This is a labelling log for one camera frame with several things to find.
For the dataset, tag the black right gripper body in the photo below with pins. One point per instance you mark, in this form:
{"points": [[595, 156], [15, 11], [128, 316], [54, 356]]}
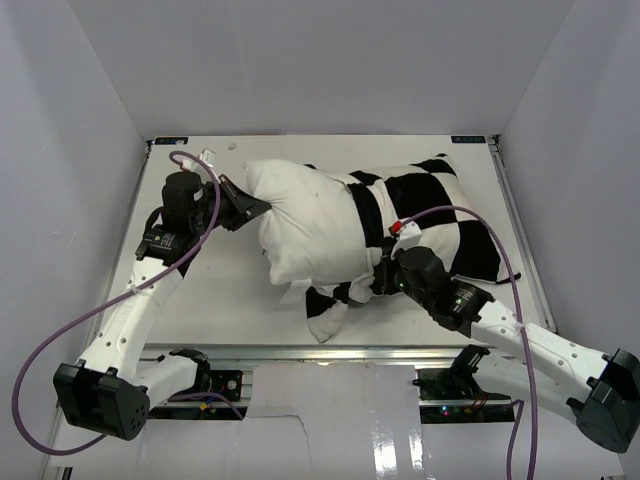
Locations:
{"points": [[393, 278]]}

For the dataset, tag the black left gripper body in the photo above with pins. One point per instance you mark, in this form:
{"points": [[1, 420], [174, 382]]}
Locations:
{"points": [[228, 215]]}

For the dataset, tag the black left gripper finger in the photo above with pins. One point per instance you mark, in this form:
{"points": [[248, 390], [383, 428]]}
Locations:
{"points": [[230, 190], [254, 208]]}

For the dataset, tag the white pillow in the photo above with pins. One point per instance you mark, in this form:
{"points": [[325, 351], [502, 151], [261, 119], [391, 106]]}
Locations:
{"points": [[313, 232]]}

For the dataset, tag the black white checkered pillowcase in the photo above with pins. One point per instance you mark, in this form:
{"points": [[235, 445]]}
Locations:
{"points": [[430, 194]]}

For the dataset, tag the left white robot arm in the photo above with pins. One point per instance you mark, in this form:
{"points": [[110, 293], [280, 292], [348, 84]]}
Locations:
{"points": [[105, 391]]}

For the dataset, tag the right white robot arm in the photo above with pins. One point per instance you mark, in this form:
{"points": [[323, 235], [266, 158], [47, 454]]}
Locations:
{"points": [[595, 391]]}

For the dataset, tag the left blue corner label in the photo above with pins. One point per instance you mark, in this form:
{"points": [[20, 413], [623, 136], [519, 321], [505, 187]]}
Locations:
{"points": [[171, 140]]}

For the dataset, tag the blue table corner label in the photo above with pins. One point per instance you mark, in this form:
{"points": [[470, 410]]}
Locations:
{"points": [[468, 139]]}

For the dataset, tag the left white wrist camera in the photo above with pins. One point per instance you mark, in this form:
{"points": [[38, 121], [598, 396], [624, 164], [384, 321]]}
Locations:
{"points": [[191, 162]]}

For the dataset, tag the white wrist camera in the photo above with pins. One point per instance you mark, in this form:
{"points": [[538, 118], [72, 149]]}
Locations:
{"points": [[191, 162], [406, 235]]}

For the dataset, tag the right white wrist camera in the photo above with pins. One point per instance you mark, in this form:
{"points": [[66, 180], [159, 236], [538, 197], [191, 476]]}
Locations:
{"points": [[406, 235]]}

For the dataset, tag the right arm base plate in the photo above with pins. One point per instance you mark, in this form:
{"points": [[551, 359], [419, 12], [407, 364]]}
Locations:
{"points": [[440, 404]]}

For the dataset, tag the aluminium table edge rail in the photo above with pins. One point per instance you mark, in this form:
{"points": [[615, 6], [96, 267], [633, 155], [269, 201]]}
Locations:
{"points": [[325, 354]]}

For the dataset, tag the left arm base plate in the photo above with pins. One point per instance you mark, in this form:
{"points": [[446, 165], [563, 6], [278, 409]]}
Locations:
{"points": [[221, 398]]}

